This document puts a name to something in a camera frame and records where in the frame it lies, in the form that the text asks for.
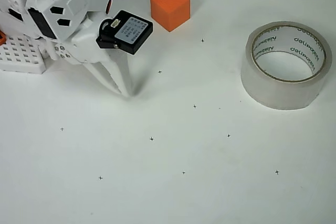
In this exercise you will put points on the clear packing tape roll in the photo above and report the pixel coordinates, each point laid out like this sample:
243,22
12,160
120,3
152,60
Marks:
278,91

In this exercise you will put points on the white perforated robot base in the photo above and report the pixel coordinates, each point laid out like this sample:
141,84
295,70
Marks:
21,58

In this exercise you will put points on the orange clamp piece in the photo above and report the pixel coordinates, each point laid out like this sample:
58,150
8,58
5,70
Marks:
2,37

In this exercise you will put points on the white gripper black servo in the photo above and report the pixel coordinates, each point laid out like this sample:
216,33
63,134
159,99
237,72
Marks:
87,52

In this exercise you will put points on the orange foam cube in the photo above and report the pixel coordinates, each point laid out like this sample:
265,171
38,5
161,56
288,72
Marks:
169,9

